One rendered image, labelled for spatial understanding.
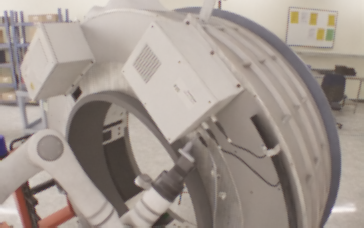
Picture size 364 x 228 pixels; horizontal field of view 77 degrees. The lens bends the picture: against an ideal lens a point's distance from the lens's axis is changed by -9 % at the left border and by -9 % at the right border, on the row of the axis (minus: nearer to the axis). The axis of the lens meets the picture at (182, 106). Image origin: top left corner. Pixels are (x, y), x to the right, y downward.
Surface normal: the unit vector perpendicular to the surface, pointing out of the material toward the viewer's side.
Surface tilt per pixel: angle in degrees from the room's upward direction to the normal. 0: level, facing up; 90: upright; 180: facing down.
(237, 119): 90
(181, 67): 90
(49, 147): 65
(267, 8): 90
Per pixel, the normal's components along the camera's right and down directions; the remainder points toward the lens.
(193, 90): -0.61, 0.23
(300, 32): 0.04, 0.31
